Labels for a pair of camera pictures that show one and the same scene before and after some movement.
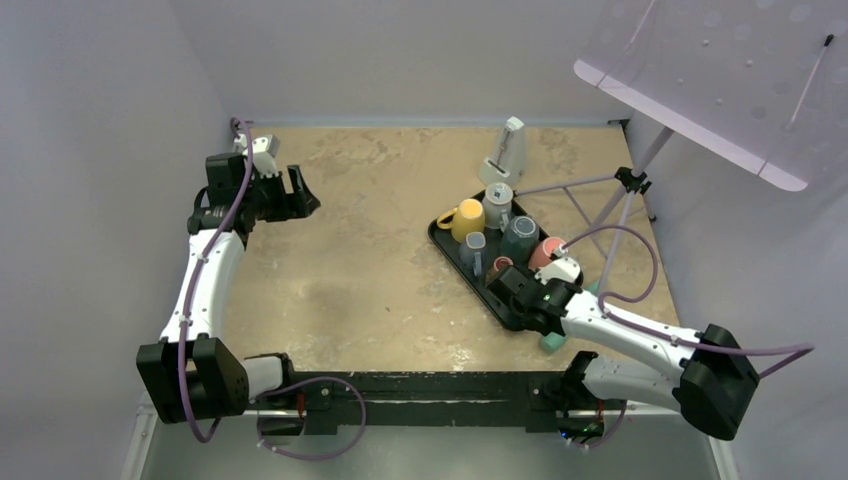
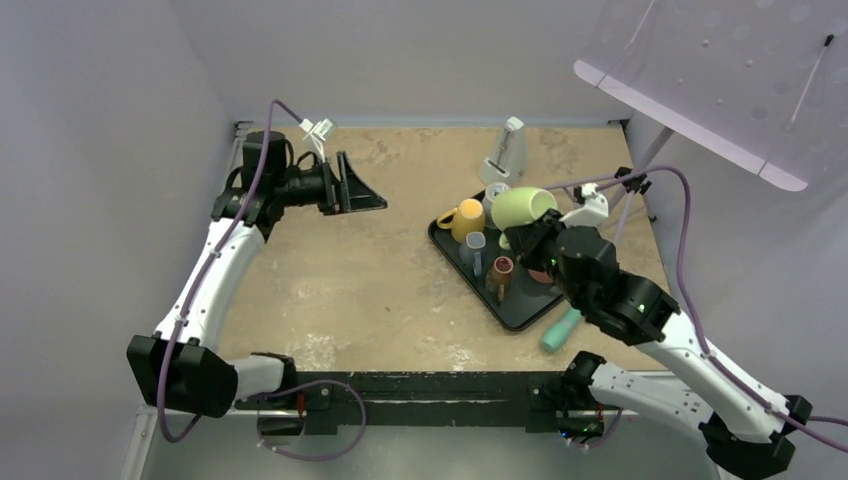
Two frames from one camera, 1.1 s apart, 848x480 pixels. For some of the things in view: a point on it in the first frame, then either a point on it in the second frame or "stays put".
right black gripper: x=538 y=282 to x=526 y=239
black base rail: x=532 y=398 stays put
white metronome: x=504 y=161 stays put
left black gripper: x=296 y=205 to x=354 y=195
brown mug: x=500 y=264 stays put
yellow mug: x=467 y=218 stays put
